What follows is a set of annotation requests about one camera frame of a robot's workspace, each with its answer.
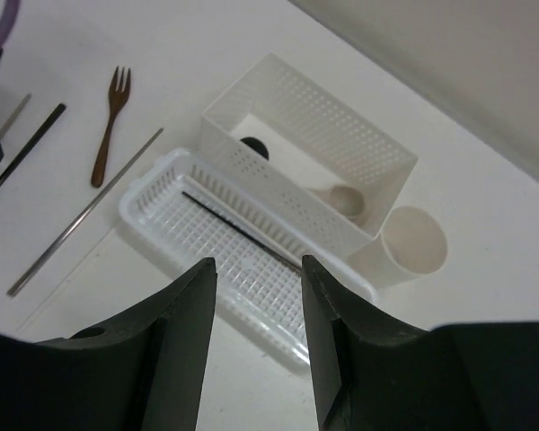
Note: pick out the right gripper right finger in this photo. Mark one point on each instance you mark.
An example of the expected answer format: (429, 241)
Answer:
(372, 371)

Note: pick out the white shallow mesh basket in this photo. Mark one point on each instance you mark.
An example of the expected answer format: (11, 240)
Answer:
(259, 291)

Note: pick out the thin clear chopstick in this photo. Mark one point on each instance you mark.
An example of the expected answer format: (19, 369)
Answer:
(92, 256)

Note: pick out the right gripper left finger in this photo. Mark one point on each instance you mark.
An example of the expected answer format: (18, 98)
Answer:
(141, 369)

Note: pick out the white round cup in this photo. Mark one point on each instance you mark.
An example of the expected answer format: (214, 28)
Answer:
(411, 245)

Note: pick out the beige plastic spoon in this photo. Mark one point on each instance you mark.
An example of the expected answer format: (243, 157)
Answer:
(347, 201)

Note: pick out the brown wooden fork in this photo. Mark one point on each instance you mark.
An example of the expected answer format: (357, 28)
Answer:
(118, 95)

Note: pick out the silver metal chopstick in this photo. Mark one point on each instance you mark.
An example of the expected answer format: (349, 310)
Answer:
(36, 266)

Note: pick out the black spoon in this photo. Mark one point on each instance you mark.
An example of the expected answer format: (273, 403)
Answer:
(257, 146)

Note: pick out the long black chopstick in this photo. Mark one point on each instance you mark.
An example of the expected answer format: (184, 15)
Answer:
(283, 260)

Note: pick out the white perforated deep box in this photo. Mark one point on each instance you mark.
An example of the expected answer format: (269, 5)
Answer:
(315, 141)

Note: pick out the grey metal chopstick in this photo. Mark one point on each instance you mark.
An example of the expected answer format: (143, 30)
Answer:
(14, 115)

